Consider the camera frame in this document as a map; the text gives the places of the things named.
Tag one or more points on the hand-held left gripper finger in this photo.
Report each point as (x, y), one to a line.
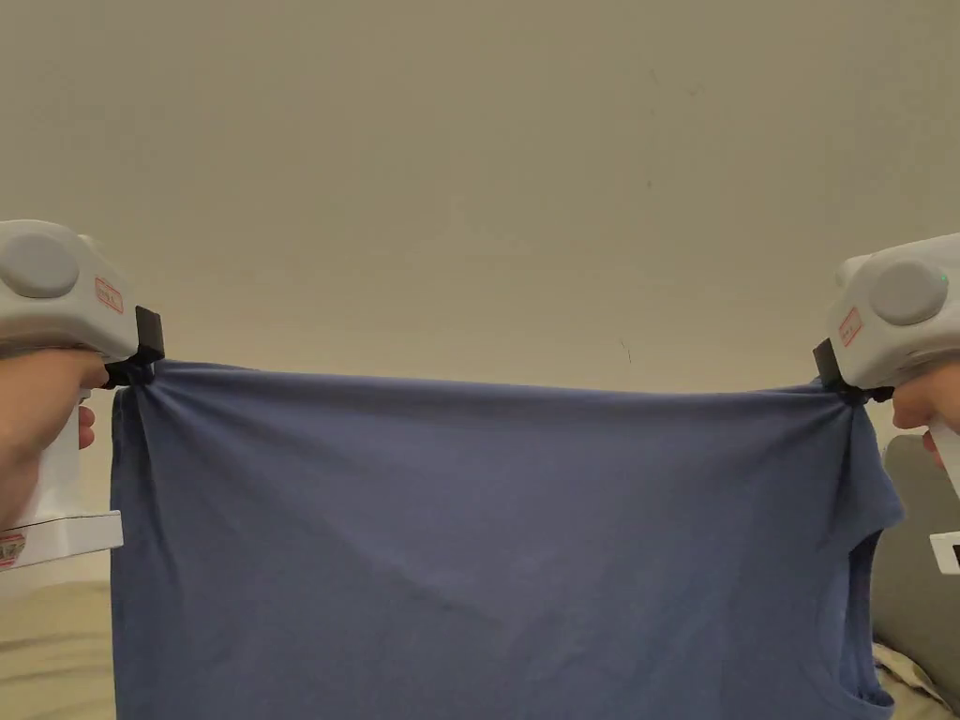
(132, 373)

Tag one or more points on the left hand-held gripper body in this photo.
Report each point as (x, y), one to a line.
(45, 285)

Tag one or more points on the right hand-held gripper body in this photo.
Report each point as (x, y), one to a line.
(892, 330)

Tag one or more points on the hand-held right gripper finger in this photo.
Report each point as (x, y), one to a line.
(862, 395)

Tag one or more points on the dark blue shirt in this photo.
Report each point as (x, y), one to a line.
(480, 547)

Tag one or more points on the person's right hand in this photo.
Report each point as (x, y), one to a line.
(926, 401)

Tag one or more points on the person's left hand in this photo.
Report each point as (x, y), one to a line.
(34, 420)

